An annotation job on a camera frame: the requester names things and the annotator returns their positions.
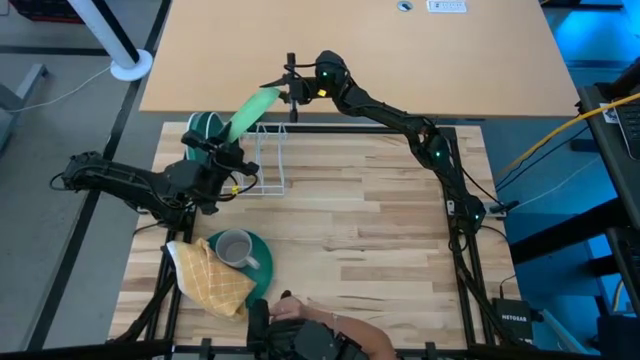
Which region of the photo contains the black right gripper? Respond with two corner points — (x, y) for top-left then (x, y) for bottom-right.
(259, 51), (324, 125)

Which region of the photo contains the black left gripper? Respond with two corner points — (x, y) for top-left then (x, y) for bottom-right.
(180, 130), (261, 216)

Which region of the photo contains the dark green plate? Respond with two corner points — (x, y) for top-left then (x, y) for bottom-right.
(207, 229), (275, 309)
(185, 110), (229, 164)

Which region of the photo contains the light green plate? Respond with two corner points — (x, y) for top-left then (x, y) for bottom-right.
(227, 87), (282, 146)

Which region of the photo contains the white wire dish rack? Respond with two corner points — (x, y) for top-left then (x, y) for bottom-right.
(219, 122), (289, 197)

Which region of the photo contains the grey mug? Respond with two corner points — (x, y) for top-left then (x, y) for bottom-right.
(214, 228), (261, 271)

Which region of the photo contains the yellow checked dish towel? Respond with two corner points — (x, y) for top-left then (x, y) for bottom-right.
(166, 237), (257, 321)

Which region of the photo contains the person's forearm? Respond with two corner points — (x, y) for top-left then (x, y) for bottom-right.
(299, 302), (399, 360)

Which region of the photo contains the tan wooden desk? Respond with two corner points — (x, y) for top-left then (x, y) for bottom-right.
(138, 0), (581, 119)

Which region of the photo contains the white tower fan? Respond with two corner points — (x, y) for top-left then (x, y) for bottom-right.
(67, 0), (154, 83)

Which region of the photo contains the person's hand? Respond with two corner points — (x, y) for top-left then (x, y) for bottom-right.
(268, 293), (307, 322)

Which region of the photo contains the white desk socket panel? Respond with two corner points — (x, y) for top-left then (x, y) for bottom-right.
(426, 0), (468, 14)

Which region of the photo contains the grey desk foot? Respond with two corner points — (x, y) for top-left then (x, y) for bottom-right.
(0, 63), (49, 151)

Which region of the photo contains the dark storage crate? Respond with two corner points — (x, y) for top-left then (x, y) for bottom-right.
(7, 0), (84, 25)

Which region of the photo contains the dark grey side desk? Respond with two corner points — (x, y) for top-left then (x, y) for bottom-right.
(577, 82), (640, 231)

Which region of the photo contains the white floor cable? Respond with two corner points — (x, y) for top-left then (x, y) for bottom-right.
(4, 64), (114, 114)

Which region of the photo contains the black aluminium rig frame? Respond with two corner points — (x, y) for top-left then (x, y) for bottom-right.
(107, 122), (531, 360)

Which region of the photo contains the thin white cable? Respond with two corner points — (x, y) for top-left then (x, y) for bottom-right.
(504, 157), (601, 214)

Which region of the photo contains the yellow cable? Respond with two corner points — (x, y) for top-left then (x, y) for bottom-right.
(492, 92), (640, 181)

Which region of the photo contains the black side desk frame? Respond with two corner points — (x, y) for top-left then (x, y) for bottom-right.
(509, 197), (640, 316)

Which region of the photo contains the black Netgear network switch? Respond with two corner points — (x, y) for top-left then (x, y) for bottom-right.
(492, 298), (534, 344)

